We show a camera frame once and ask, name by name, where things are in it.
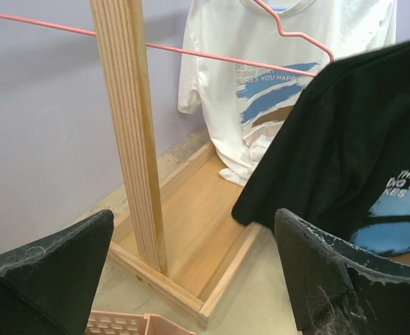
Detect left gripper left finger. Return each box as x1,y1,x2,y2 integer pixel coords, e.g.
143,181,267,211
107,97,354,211
0,209,114,334

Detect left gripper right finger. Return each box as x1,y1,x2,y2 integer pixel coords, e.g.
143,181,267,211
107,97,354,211
275,209,410,334

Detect black t-shirt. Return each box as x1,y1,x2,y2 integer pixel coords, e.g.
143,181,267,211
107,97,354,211
231,40,410,265

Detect white t-shirt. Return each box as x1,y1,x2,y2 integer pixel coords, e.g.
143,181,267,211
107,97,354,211
178,0,397,185

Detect pink desk organizer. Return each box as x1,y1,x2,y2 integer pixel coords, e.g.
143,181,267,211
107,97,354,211
83,309,188,334

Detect wooden clothes rack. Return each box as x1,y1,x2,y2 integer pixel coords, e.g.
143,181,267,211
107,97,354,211
91,1,261,327

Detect pink wire hanger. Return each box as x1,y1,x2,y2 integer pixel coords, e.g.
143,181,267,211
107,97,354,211
0,0,335,78

